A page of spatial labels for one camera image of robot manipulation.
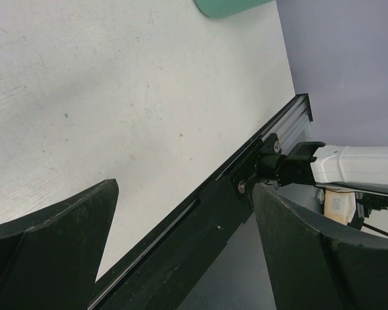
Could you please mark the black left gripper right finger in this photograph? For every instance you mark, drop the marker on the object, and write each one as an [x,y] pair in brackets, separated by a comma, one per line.
[316,263]

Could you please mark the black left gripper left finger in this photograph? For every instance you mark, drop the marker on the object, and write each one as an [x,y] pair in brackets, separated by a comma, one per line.
[49,259]

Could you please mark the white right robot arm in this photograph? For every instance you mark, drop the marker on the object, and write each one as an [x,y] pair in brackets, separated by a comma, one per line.
[312,163]

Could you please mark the green plastic bin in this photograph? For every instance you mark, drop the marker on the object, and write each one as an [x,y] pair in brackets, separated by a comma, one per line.
[217,9]

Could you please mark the beige box under table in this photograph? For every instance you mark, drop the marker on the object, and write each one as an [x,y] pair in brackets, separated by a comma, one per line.
[339,206]

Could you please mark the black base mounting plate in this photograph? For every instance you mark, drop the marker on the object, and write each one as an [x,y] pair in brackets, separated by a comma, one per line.
[165,266]

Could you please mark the aluminium rail right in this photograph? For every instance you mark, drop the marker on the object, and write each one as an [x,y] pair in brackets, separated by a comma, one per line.
[292,124]

